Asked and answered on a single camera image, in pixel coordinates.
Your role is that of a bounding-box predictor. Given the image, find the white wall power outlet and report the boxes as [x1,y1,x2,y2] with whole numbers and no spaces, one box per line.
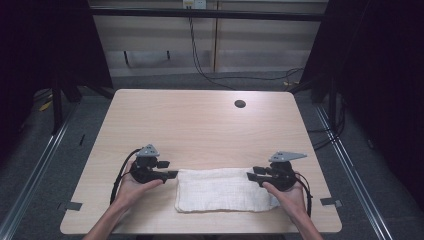
[181,0,208,10]

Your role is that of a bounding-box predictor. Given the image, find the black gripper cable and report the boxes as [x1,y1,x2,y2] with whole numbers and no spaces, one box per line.
[294,171,314,218]
[109,147,144,206]

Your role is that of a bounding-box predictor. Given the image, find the person's right hand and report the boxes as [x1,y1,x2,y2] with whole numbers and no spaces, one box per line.
[261,181,308,222]

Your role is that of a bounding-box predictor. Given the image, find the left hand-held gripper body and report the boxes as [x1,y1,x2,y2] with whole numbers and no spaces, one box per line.
[129,143,168,185]

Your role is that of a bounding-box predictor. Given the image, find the person's left hand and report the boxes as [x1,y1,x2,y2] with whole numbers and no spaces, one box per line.
[114,160,165,210]

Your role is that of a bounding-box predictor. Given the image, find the metal floor rail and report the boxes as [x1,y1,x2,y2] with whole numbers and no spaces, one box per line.
[313,103,395,240]
[0,101,79,240]

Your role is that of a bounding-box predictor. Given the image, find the black horizontal bar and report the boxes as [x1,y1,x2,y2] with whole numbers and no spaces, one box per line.
[89,7,327,23]

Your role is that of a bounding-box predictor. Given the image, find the bundle of black floor cables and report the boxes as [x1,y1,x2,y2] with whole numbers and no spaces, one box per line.
[305,94,347,152]

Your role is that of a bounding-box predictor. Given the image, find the white towel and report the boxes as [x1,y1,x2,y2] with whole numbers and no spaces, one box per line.
[174,167,282,214]

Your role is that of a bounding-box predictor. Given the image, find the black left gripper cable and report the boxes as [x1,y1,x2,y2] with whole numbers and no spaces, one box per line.
[109,147,144,206]

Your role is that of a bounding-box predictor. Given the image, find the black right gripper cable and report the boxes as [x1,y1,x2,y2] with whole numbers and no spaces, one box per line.
[294,171,314,218]

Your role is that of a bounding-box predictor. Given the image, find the long black power cable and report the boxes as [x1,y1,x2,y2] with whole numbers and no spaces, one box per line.
[187,8,305,92]

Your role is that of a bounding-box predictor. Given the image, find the grey tape strip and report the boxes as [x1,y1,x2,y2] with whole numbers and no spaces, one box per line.
[64,201,84,212]
[319,196,344,208]

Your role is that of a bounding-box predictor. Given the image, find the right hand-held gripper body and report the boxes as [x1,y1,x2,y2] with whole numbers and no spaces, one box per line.
[262,150,308,193]

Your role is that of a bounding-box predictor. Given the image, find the yellow floor tape piece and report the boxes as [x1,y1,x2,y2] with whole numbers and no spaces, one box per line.
[38,99,54,113]

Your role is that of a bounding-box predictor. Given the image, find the black metal stand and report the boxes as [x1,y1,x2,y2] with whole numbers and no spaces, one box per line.
[50,74,65,136]

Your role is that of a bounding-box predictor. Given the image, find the black curtain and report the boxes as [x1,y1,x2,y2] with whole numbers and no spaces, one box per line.
[0,0,114,168]
[299,0,424,209]

